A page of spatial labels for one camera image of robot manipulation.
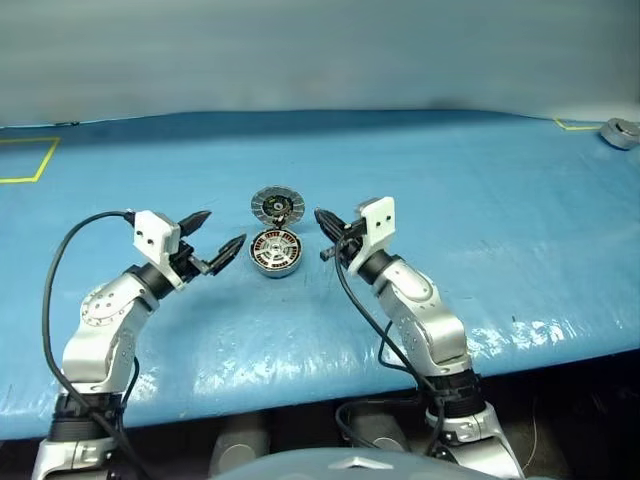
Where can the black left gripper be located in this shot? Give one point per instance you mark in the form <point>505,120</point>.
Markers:
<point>186,262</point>

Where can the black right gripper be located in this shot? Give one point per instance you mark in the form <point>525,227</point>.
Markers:
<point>350,242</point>

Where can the silver round motor cover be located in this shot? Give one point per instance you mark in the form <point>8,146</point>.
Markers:
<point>277,205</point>

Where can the black and silver motor rotor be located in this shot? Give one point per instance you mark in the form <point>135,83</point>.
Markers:
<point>275,248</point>

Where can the silver motor base with stator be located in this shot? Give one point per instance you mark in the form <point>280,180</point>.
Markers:
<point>275,272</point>

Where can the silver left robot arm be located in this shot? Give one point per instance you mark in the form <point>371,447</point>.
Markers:
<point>100,310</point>

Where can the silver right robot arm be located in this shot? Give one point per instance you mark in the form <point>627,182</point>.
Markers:
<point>425,320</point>

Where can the grey round object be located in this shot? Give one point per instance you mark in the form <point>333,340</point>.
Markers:
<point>620,135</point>

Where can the blue plastic table cover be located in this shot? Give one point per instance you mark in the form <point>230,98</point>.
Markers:
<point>450,225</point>

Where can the grey robot torso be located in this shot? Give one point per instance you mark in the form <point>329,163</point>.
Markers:
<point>280,467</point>

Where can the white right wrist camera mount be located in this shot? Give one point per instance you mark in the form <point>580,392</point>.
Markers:
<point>380,217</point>

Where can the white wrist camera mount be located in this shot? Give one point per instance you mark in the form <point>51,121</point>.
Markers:
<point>152,232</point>
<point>380,217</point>

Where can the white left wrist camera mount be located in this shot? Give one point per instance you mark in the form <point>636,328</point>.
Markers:
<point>152,232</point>

